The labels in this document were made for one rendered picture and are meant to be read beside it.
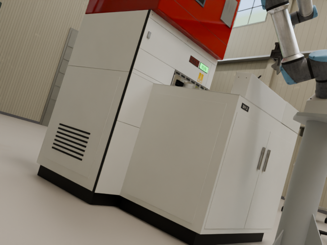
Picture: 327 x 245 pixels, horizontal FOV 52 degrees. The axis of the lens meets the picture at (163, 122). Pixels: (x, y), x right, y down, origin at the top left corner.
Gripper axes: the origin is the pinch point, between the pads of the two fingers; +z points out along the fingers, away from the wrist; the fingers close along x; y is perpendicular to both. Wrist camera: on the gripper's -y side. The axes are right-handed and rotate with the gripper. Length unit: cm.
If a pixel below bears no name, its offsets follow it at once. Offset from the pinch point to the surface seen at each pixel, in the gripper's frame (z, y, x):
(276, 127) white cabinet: 33.2, -3.9, -8.9
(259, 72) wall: -266, 443, -810
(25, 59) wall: -71, 932, -269
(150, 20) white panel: -5, 59, 65
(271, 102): 21.8, -3.9, 7.5
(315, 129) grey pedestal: 35, -36, 20
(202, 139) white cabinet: 56, 11, 46
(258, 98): 24.3, -3.9, 24.9
